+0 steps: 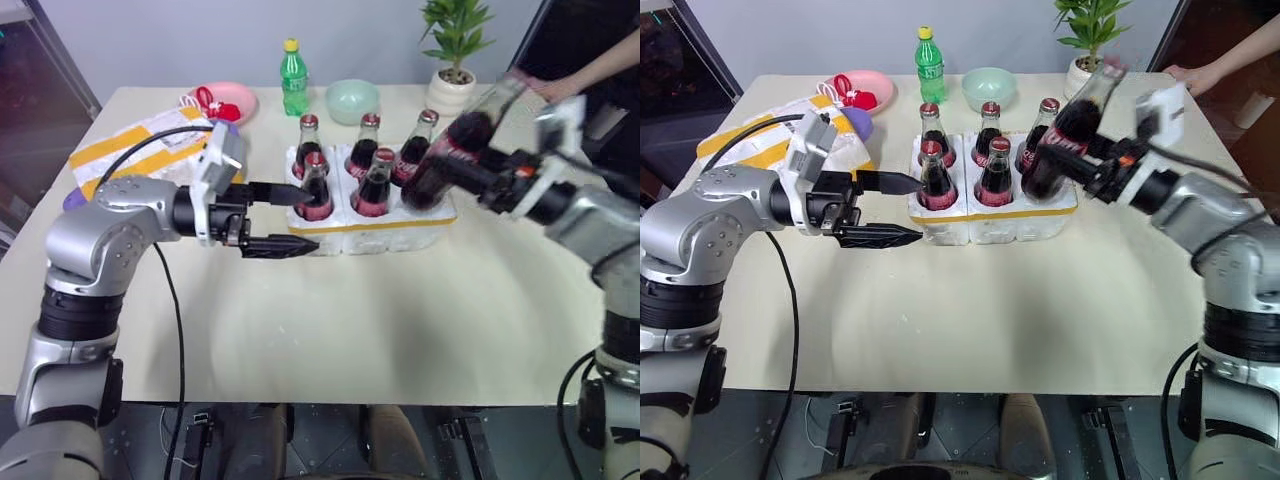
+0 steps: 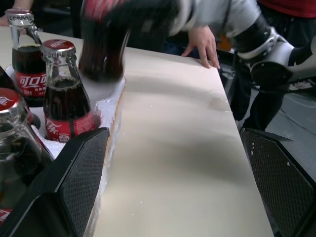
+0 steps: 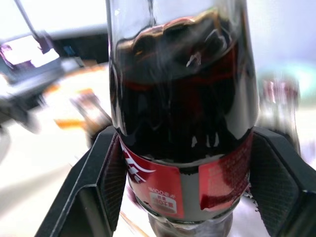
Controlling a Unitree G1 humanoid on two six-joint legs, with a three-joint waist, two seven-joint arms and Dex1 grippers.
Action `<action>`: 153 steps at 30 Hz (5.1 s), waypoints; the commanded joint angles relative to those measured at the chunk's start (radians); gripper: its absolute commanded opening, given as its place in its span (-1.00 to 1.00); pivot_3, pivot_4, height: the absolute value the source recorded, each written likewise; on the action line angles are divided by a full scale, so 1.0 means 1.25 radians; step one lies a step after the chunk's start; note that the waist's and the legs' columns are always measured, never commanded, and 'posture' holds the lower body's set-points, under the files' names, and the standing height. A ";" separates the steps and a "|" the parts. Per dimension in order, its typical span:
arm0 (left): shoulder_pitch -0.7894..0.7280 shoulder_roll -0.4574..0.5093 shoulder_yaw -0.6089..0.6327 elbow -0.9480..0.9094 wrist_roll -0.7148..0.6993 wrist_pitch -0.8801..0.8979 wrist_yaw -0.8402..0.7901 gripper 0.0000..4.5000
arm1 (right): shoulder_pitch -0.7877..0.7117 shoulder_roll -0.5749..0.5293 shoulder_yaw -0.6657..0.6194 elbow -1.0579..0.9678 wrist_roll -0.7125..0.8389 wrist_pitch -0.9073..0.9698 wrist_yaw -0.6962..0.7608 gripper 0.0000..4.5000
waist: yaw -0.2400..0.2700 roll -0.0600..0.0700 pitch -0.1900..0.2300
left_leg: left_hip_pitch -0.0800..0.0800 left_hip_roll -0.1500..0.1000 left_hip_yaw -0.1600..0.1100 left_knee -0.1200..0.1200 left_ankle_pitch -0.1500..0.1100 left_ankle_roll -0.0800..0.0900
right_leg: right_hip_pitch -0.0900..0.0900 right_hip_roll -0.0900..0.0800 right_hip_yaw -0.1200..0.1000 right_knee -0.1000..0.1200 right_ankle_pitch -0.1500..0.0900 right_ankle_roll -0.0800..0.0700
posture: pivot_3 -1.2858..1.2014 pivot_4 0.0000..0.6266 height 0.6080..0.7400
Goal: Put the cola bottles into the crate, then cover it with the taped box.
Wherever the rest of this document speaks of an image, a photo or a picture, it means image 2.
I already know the cola bottle glass red label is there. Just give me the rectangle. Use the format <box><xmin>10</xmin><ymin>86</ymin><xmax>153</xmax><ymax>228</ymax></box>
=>
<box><xmin>0</xmin><ymin>65</ymin><xmax>41</xmax><ymax>129</ymax></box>
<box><xmin>78</xmin><ymin>0</ymin><xmax>128</xmax><ymax>82</ymax></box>

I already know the person in red top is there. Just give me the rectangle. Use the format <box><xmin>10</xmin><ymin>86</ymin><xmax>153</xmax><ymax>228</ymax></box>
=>
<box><xmin>256</xmin><ymin>0</ymin><xmax>316</xmax><ymax>19</ymax></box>

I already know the cola bottle red cap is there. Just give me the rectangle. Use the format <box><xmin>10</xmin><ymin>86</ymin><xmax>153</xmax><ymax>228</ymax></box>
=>
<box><xmin>0</xmin><ymin>87</ymin><xmax>55</xmax><ymax>224</ymax></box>
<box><xmin>40</xmin><ymin>39</ymin><xmax>102</xmax><ymax>144</ymax></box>

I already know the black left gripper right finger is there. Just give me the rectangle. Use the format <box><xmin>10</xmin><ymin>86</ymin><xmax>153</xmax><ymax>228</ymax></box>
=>
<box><xmin>240</xmin><ymin>127</ymin><xmax>316</xmax><ymax>237</ymax></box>

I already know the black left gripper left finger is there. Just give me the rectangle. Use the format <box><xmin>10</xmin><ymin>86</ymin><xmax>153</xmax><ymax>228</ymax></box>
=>
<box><xmin>0</xmin><ymin>127</ymin><xmax>111</xmax><ymax>237</ymax></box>

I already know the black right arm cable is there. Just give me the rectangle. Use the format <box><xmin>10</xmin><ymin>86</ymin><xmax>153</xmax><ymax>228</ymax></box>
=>
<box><xmin>222</xmin><ymin>0</ymin><xmax>234</xmax><ymax>38</ymax></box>

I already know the white foam bottle crate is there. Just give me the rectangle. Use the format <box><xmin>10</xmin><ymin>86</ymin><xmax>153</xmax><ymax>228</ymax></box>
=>
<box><xmin>0</xmin><ymin>63</ymin><xmax>127</xmax><ymax>237</ymax></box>

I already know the person's bare hand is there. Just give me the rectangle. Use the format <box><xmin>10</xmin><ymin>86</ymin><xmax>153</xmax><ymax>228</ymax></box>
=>
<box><xmin>0</xmin><ymin>17</ymin><xmax>16</xmax><ymax>27</ymax></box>
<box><xmin>182</xmin><ymin>24</ymin><xmax>221</xmax><ymax>69</ymax></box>

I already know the cola bottle silver cap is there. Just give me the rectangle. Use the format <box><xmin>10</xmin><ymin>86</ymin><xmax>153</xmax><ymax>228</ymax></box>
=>
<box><xmin>5</xmin><ymin>8</ymin><xmax>49</xmax><ymax>108</ymax></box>

